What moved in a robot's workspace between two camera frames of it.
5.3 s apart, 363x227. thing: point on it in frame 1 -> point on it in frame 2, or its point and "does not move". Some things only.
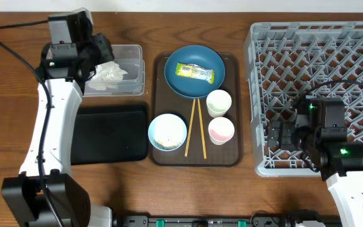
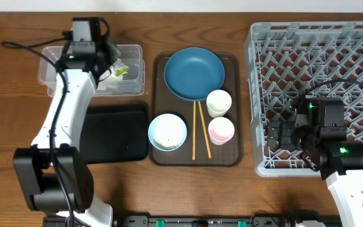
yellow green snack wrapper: [191, 70] -> [122, 70]
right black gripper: [283, 135] does not move
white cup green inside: [218, 102] does not move
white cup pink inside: [220, 130] does not move
